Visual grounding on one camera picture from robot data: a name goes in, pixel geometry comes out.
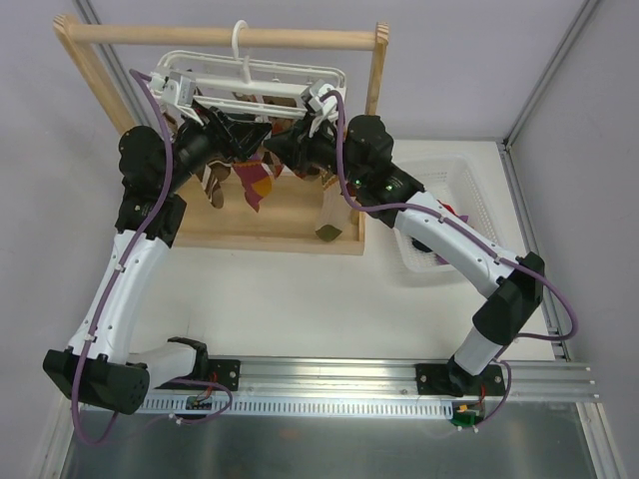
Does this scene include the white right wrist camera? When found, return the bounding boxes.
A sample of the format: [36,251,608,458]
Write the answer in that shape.
[301,80,338,138]

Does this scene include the beige patterned sock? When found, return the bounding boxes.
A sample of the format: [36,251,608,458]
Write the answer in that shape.
[295,169,351,242]

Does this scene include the green circuit board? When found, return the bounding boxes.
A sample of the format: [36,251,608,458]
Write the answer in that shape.
[449,405,483,430]

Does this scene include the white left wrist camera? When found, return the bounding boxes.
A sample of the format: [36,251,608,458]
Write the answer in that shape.
[149,71,204,125]

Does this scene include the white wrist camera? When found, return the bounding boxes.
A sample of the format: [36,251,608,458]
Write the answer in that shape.
[301,80,338,138]
[149,71,204,125]

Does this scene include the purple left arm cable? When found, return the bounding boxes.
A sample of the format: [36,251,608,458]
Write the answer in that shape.
[69,69,176,445]

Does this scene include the aluminium mounting rail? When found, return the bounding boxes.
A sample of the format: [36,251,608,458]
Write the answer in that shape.
[129,356,600,420]

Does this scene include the white plastic basket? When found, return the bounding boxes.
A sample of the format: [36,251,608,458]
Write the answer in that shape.
[391,156,500,274]

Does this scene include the brown striped sock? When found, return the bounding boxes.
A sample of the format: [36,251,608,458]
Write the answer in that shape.
[196,160,232,209]

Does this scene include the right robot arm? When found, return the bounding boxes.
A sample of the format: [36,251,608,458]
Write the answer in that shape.
[265,115,545,397]

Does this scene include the argyle sock right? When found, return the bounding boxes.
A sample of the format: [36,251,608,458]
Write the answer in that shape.
[259,96,297,179]

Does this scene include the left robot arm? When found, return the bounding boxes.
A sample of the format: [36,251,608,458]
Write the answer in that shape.
[43,110,271,415]

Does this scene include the wooden hanger rack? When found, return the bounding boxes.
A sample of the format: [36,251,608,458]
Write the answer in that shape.
[53,15,389,255]

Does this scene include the red white sock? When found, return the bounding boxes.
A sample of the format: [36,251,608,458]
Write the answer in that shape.
[439,201,459,217]

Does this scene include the purple orange striped sock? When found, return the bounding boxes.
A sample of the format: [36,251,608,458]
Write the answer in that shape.
[233,152,280,213]

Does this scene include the white plastic clip hanger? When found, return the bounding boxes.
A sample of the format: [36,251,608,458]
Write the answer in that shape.
[153,20,347,121]

